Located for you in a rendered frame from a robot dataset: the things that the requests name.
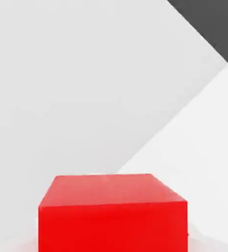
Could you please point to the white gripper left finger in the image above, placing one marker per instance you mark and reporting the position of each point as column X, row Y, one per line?
column 32, row 245

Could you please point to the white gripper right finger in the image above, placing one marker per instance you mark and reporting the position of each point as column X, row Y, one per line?
column 196, row 244

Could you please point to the small red cube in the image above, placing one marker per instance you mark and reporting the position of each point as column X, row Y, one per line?
column 113, row 224

